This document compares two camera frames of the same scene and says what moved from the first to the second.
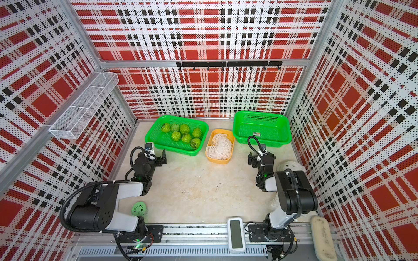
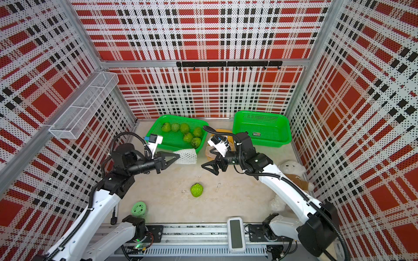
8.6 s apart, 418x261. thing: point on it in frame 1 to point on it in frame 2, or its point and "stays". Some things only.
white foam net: [221, 148] to [186, 156]
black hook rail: [236, 64] stays
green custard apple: [176, 136] to [195, 142]
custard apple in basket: [186, 138] stays
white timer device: [236, 235] stays
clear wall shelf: [72, 124] stays
